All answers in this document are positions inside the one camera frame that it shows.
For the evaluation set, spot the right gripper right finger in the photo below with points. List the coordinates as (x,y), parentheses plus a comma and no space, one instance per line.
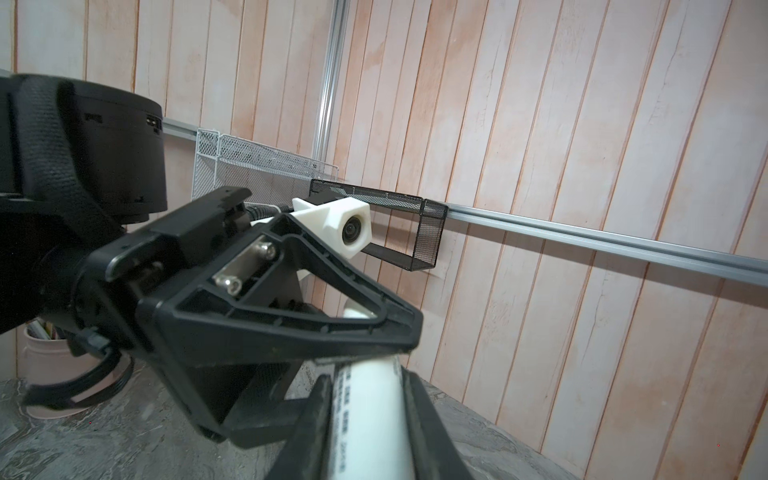
(435,456)

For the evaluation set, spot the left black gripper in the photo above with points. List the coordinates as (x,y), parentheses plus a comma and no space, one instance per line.
(224,358)

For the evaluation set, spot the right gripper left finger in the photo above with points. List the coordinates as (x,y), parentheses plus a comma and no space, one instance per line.
(303,454)

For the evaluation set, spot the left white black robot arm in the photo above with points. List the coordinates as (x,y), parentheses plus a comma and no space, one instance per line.
(82,165)

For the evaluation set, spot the pen holder with pencils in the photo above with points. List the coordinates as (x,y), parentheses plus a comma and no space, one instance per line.
(47,359)

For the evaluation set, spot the black mesh basket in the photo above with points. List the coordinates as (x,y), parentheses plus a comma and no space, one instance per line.
(407,229)

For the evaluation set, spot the white wire mesh shelf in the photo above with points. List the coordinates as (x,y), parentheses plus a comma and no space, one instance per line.
(272,175)

